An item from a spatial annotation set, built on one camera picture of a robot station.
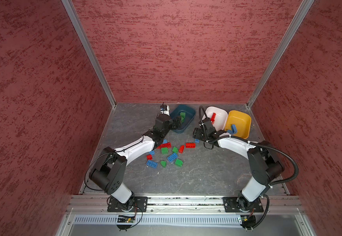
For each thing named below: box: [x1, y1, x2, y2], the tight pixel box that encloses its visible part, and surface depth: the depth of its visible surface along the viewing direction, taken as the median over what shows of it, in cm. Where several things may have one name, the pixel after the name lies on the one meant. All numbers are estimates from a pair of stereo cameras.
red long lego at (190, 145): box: [185, 142, 197, 148], surface depth 97 cm
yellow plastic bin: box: [224, 110, 252, 140], surface depth 109 cm
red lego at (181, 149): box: [178, 145, 186, 154], surface depth 96 cm
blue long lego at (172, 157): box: [167, 152, 178, 163], surface depth 92 cm
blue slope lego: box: [226, 124, 238, 135], surface depth 105 cm
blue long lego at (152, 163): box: [145, 159, 159, 169], surface depth 89 cm
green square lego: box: [160, 147, 169, 155], surface depth 94 cm
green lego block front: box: [174, 158, 184, 168], surface depth 89 cm
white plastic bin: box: [201, 106, 228, 131], surface depth 113 cm
